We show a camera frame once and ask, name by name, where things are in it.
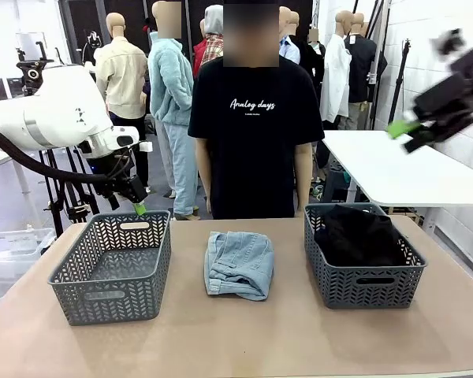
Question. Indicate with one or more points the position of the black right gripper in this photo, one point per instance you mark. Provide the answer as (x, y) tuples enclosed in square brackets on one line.
[(453, 94)]

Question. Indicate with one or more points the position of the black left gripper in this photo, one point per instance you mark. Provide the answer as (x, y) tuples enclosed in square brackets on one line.
[(120, 177)]

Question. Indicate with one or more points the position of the black garment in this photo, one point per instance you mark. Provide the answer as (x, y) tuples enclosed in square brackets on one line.
[(358, 240)]

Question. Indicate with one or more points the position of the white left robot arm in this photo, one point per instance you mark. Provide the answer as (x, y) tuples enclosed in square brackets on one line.
[(51, 114)]

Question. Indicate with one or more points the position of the white side table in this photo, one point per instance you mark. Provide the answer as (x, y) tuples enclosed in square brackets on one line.
[(398, 173)]

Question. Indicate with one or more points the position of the black light stand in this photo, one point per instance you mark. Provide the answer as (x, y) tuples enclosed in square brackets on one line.
[(398, 86)]

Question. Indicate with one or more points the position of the grey plastic woven basket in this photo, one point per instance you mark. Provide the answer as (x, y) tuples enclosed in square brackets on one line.
[(110, 275), (362, 287)]

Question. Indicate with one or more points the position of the mannequin in black shirt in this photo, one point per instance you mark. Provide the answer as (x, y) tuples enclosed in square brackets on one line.
[(362, 71)]

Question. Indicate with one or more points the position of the black leaning poles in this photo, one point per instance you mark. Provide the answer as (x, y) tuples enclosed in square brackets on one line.
[(378, 59)]

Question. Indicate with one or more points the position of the mannequin in white shirt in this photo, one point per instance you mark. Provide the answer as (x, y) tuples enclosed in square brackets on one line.
[(336, 78)]

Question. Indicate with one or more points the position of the background person in black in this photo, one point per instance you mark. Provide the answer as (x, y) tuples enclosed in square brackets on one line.
[(313, 63)]

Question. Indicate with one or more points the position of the mannequin in pale blue fleece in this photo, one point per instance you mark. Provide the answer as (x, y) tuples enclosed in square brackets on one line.
[(169, 90)]

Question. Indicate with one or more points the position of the clear plastic storage box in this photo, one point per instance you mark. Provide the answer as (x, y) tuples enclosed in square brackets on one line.
[(12, 256)]

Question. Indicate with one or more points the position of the mannequin in cream shirt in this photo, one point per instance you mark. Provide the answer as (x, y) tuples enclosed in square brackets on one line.
[(122, 78)]

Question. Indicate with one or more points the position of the light blue denim shorts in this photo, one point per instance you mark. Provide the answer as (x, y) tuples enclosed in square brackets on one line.
[(240, 267)]

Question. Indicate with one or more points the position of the white table with grey legs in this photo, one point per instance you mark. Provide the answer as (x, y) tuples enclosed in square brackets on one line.
[(0, 161)]

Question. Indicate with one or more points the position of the person in black T-shirt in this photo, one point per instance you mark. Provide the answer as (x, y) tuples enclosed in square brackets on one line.
[(256, 138)]

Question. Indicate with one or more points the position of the mannequin in light blue shirt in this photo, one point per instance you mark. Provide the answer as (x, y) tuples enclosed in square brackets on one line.
[(288, 51)]

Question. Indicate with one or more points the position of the mannequin in plaid hoodie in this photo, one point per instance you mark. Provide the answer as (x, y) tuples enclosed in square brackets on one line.
[(213, 43)]

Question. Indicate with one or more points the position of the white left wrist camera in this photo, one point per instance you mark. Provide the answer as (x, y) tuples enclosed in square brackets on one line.
[(146, 146)]

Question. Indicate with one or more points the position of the black camera tripod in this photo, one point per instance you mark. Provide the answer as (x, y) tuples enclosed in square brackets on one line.
[(33, 75)]

